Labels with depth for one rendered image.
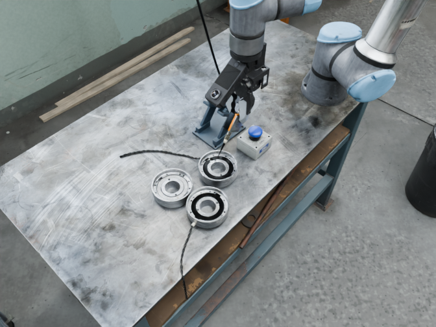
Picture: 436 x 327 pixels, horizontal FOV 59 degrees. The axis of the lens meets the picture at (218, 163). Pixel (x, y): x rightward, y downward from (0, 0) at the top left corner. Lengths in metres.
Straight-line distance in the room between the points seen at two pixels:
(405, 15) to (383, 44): 0.08
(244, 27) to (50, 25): 1.79
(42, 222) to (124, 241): 0.22
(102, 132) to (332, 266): 1.18
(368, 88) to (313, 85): 0.22
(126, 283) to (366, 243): 1.31
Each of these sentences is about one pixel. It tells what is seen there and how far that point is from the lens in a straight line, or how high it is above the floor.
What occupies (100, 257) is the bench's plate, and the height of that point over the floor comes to 0.80.
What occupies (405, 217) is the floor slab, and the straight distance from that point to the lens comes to 2.11.
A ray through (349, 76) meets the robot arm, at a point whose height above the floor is 0.98.
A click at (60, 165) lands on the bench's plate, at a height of 0.80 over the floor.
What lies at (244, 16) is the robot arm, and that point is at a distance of 0.81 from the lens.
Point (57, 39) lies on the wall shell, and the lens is 2.53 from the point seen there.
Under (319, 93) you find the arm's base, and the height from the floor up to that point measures 0.84.
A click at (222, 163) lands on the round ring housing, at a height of 0.83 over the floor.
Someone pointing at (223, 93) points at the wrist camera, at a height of 1.06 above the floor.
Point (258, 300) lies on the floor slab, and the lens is 1.73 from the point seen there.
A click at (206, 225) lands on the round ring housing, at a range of 0.92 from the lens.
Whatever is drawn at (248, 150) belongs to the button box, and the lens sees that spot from 1.07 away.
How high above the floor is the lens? 1.62
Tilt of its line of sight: 51 degrees down
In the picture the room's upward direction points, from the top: straight up
